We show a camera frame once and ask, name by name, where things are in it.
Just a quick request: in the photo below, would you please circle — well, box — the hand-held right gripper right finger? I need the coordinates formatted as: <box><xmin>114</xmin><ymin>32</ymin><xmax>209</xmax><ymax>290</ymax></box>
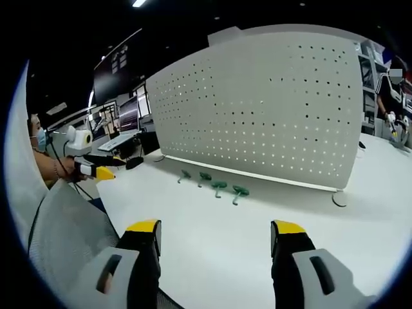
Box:
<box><xmin>270</xmin><ymin>220</ymin><xmax>377</xmax><ymax>309</ymax></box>

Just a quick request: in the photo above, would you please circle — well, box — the white keyboard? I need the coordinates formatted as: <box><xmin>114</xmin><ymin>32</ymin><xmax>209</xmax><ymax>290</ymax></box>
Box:
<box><xmin>97</xmin><ymin>133</ymin><xmax>138</xmax><ymax>153</ymax></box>

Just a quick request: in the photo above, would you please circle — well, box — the white mesh fabric panel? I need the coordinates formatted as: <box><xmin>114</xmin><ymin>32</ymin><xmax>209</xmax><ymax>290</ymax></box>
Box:
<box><xmin>5</xmin><ymin>61</ymin><xmax>50</xmax><ymax>258</ymax></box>

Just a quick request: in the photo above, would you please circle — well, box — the black box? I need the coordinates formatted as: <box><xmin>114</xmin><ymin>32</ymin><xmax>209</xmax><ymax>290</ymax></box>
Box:
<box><xmin>140</xmin><ymin>131</ymin><xmax>161</xmax><ymax>156</ymax></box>

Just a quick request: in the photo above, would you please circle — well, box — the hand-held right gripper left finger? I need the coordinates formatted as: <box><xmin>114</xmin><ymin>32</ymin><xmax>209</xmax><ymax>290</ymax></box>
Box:
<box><xmin>66</xmin><ymin>219</ymin><xmax>162</xmax><ymax>309</ymax></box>

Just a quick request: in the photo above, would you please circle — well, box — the person's left hand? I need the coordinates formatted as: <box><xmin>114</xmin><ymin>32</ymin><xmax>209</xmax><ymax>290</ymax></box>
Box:
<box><xmin>60</xmin><ymin>156</ymin><xmax>82</xmax><ymax>183</ymax></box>

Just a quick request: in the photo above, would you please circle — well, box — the person's masked head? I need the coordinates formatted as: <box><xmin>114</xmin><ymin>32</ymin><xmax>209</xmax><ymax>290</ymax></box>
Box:
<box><xmin>28</xmin><ymin>113</ymin><xmax>50</xmax><ymax>153</ymax></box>

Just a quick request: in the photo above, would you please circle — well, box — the large dark wall screen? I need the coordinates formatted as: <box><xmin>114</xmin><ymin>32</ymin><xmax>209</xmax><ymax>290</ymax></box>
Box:
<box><xmin>92</xmin><ymin>28</ymin><xmax>143</xmax><ymax>101</ymax></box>

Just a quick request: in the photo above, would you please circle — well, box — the computer monitor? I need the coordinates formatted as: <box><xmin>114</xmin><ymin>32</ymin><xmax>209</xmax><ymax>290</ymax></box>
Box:
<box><xmin>118</xmin><ymin>95</ymin><xmax>140</xmax><ymax>133</ymax></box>

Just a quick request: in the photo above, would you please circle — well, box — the green hook assembly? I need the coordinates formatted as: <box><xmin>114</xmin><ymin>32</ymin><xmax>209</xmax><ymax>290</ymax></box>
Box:
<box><xmin>210</xmin><ymin>180</ymin><xmax>229</xmax><ymax>199</ymax></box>
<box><xmin>176</xmin><ymin>169</ymin><xmax>192</xmax><ymax>185</ymax></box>
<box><xmin>196</xmin><ymin>171</ymin><xmax>212</xmax><ymax>189</ymax></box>
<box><xmin>232</xmin><ymin>184</ymin><xmax>250</xmax><ymax>207</ymax></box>

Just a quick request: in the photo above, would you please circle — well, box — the grey storage shelf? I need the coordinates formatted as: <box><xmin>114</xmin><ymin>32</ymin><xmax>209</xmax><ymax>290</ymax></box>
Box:
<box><xmin>356</xmin><ymin>41</ymin><xmax>389</xmax><ymax>135</ymax></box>

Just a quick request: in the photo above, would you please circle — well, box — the black computer mouse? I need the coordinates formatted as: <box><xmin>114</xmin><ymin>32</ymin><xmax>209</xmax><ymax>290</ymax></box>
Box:
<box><xmin>125</xmin><ymin>156</ymin><xmax>145</xmax><ymax>171</ymax></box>

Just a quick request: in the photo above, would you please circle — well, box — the white perforated mounting plate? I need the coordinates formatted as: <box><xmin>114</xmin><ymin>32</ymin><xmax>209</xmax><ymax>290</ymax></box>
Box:
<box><xmin>146</xmin><ymin>24</ymin><xmax>362</xmax><ymax>207</ymax></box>

